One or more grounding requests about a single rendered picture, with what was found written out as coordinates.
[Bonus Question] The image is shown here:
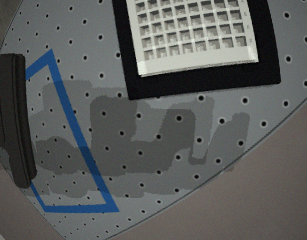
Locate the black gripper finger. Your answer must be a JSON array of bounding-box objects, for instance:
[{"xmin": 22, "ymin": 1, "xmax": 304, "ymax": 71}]
[{"xmin": 0, "ymin": 53, "xmax": 37, "ymax": 189}]

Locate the black rectangular frame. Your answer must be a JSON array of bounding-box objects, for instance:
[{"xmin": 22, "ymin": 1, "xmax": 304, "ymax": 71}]
[{"xmin": 112, "ymin": 0, "xmax": 281, "ymax": 101}]

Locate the blue tape outline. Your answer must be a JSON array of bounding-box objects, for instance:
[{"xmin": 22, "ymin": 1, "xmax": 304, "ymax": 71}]
[{"xmin": 25, "ymin": 49, "xmax": 120, "ymax": 213}]

